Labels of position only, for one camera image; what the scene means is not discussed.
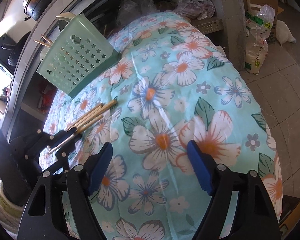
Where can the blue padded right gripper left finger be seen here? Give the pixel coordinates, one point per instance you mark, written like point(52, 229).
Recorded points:
point(44, 217)

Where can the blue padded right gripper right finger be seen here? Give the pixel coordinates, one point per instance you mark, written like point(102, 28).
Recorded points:
point(254, 217)

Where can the green white sleeve forearm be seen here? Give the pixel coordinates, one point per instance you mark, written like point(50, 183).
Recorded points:
point(10, 214)

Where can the red snack package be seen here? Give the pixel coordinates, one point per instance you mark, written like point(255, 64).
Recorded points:
point(47, 93)

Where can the black wok pan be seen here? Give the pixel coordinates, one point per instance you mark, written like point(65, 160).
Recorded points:
point(15, 50)

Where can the green plastic utensil holder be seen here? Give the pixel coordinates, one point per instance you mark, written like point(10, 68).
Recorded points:
point(79, 54)

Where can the floral quilted table cloth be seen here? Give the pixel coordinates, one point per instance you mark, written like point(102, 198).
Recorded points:
point(172, 85)

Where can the plastic bag of rice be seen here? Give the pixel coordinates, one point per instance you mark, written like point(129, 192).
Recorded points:
point(259, 22)

